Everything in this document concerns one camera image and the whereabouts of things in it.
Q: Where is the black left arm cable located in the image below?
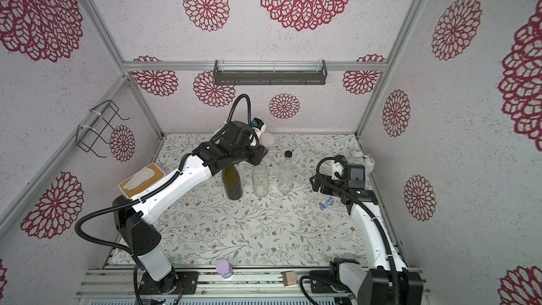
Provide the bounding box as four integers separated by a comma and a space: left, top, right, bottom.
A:
75, 94, 259, 259

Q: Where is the white plush toy pink scarf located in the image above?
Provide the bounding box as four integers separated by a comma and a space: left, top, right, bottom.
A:
212, 123, 276, 149

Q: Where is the black wire wall rack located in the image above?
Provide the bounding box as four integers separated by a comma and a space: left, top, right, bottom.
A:
75, 100, 130, 159

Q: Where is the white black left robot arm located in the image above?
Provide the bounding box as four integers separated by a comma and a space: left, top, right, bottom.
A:
113, 118, 268, 282

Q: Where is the black wall shelf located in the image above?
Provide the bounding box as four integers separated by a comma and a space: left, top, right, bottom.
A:
213, 61, 328, 86

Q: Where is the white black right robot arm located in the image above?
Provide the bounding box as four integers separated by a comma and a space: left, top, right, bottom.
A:
299, 158, 424, 304

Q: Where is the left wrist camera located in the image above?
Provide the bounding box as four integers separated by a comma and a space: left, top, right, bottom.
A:
251, 118, 266, 138

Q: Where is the white alarm clock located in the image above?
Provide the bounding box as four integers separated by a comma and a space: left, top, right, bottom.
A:
347, 150, 375, 175

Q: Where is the small wooden block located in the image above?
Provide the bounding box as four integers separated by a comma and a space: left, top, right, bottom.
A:
282, 271, 297, 287

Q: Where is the clear plastic bottle blue label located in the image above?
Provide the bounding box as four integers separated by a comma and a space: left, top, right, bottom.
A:
278, 154, 295, 195

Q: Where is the dark green wine bottle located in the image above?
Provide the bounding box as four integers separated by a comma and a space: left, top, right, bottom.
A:
222, 165, 243, 201

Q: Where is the clear tall glass bottle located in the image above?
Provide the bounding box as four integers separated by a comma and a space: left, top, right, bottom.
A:
252, 164, 270, 198

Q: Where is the blue peeled label sticker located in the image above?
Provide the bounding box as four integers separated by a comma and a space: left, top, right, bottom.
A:
319, 198, 334, 210

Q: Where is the white tissue sheet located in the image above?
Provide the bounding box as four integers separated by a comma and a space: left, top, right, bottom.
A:
124, 167, 155, 190

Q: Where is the purple small cup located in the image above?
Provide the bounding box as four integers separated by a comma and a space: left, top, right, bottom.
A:
216, 259, 234, 279

